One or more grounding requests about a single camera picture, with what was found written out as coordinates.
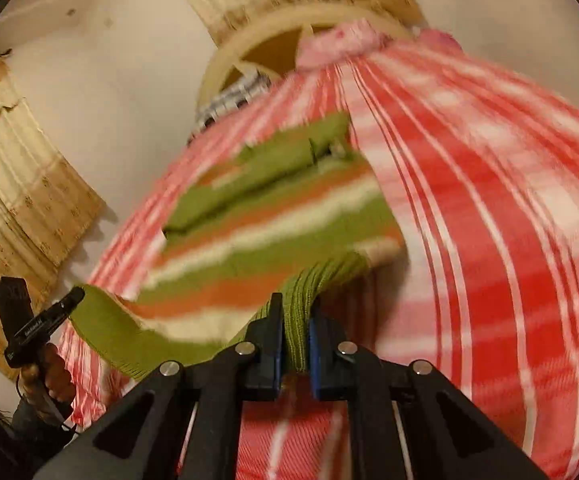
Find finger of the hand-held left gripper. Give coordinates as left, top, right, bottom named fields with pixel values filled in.
left=52, top=286, right=86, bottom=322

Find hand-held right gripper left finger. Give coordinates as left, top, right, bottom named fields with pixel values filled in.
left=34, top=292, right=285, bottom=480

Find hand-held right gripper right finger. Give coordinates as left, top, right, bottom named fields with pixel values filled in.
left=310, top=309, right=549, bottom=480

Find green orange striped knit sweater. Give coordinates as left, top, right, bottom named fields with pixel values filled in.
left=69, top=110, right=409, bottom=382

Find person's left forearm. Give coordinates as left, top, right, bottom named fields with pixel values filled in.
left=0, top=394, right=77, bottom=480

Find person's left hand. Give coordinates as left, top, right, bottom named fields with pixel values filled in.
left=23, top=345, right=78, bottom=411

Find beige floral side curtain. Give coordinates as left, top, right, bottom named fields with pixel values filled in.
left=0, top=51, right=107, bottom=382

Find red checked bed sheet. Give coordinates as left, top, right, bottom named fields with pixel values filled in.
left=72, top=30, right=579, bottom=480

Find folded patterned blanket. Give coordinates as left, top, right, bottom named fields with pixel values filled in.
left=193, top=71, right=274, bottom=132

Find cream arched headboard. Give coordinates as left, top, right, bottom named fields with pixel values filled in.
left=196, top=2, right=420, bottom=117

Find pink floral pillow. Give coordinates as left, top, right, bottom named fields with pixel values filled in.
left=294, top=18, right=391, bottom=72

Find pink cloth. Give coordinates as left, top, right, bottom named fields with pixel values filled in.
left=416, top=28, right=463, bottom=52

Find black cable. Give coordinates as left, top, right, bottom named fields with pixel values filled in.
left=16, top=374, right=79, bottom=435

